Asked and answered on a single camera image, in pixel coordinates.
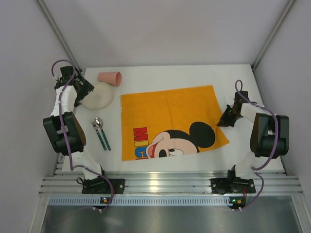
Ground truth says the cream white plate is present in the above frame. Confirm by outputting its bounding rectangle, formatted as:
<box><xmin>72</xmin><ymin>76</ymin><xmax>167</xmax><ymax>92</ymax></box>
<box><xmin>82</xmin><ymin>82</ymin><xmax>114</xmax><ymax>110</ymax></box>

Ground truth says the pink plastic cup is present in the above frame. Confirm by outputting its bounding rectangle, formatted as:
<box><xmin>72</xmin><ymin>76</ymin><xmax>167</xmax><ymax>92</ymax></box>
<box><xmin>98</xmin><ymin>72</ymin><xmax>122</xmax><ymax>86</ymax></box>

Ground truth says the orange Mickey Mouse placemat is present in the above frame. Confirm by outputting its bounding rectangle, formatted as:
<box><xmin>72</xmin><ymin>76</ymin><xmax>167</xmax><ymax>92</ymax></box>
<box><xmin>121</xmin><ymin>85</ymin><xmax>229</xmax><ymax>161</ymax></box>

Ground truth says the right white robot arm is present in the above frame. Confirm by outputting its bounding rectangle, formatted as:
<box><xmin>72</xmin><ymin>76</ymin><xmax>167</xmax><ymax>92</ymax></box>
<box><xmin>217</xmin><ymin>91</ymin><xmax>290</xmax><ymax>180</ymax></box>

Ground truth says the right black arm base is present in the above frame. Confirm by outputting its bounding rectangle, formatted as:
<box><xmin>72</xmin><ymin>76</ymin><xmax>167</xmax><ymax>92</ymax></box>
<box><xmin>210</xmin><ymin>170</ymin><xmax>256</xmax><ymax>195</ymax></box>

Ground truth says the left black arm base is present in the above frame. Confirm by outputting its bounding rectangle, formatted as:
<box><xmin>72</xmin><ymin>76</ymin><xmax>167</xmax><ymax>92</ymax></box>
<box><xmin>76</xmin><ymin>177</ymin><xmax>125</xmax><ymax>194</ymax></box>

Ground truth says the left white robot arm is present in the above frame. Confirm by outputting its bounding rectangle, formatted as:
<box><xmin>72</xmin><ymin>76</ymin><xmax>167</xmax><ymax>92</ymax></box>
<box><xmin>43</xmin><ymin>66</ymin><xmax>106</xmax><ymax>187</ymax></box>

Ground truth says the fork with green handle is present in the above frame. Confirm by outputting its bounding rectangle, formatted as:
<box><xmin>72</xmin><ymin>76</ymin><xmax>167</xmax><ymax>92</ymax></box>
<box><xmin>90</xmin><ymin>119</ymin><xmax>107</xmax><ymax>150</ymax></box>

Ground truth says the spoon with green handle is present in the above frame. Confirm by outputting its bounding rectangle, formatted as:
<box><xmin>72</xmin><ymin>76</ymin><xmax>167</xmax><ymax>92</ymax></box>
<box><xmin>95</xmin><ymin>117</ymin><xmax>111</xmax><ymax>151</ymax></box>

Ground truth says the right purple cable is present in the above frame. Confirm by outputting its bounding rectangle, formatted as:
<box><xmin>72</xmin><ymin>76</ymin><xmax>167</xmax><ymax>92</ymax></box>
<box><xmin>234</xmin><ymin>79</ymin><xmax>280</xmax><ymax>211</ymax></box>

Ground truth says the purple cable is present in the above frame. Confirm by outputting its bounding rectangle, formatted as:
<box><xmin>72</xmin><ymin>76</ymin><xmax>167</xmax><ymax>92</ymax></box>
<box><xmin>50</xmin><ymin>59</ymin><xmax>115</xmax><ymax>209</ymax></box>
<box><xmin>234</xmin><ymin>79</ymin><xmax>280</xmax><ymax>211</ymax></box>

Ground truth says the left aluminium corner post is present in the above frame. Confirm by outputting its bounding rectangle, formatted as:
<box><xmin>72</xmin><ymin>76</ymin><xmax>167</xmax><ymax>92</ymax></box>
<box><xmin>34</xmin><ymin>0</ymin><xmax>81</xmax><ymax>69</ymax></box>

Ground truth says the aluminium corner post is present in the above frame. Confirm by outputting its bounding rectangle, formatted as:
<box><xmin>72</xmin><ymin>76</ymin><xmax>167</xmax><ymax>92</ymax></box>
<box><xmin>34</xmin><ymin>0</ymin><xmax>81</xmax><ymax>69</ymax></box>
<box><xmin>251</xmin><ymin>0</ymin><xmax>298</xmax><ymax>72</ymax></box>

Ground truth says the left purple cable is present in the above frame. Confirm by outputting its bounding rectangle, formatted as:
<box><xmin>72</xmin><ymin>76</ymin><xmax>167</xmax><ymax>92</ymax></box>
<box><xmin>50</xmin><ymin>59</ymin><xmax>115</xmax><ymax>209</ymax></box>

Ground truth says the aluminium mounting rail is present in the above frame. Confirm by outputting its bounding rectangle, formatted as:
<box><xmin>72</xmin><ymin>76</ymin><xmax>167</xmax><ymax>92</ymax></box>
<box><xmin>39</xmin><ymin>160</ymin><xmax>303</xmax><ymax>196</ymax></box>

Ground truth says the perforated metal cable tray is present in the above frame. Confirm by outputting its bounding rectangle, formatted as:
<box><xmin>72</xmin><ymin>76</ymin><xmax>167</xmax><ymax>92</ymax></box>
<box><xmin>49</xmin><ymin>196</ymin><xmax>245</xmax><ymax>207</ymax></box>

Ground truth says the right aluminium corner post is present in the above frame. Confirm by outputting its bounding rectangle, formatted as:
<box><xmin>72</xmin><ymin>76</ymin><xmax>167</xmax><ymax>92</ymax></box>
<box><xmin>251</xmin><ymin>0</ymin><xmax>298</xmax><ymax>72</ymax></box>

